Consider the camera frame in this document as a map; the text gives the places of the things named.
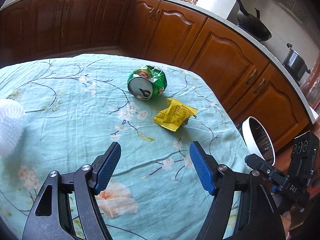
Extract steel cooking pot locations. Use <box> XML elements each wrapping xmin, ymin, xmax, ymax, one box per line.
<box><xmin>283</xmin><ymin>43</ymin><xmax>311</xmax><ymax>86</ymax></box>

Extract yellow snack wrapper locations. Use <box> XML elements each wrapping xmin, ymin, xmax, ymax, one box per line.
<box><xmin>153</xmin><ymin>98</ymin><xmax>197</xmax><ymax>132</ymax></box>

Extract teal floral tablecloth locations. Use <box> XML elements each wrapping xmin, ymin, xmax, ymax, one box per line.
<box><xmin>1</xmin><ymin>54</ymin><xmax>249</xmax><ymax>239</ymax></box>

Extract wooden kitchen base cabinets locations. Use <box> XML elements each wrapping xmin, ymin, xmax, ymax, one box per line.
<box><xmin>1</xmin><ymin>0</ymin><xmax>316</xmax><ymax>150</ymax></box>

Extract right hand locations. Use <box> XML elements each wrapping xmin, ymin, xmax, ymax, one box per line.
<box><xmin>280</xmin><ymin>211</ymin><xmax>291</xmax><ymax>239</ymax></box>

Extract crushed green soda can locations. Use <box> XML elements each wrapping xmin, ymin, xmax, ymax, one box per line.
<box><xmin>127</xmin><ymin>65</ymin><xmax>168</xmax><ymax>101</ymax></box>

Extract white foam fruit net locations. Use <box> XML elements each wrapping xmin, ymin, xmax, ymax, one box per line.
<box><xmin>0</xmin><ymin>99</ymin><xmax>25</xmax><ymax>157</ymax></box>

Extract black frying pan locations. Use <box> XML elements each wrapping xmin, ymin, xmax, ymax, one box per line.
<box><xmin>236</xmin><ymin>0</ymin><xmax>272</xmax><ymax>42</ymax></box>

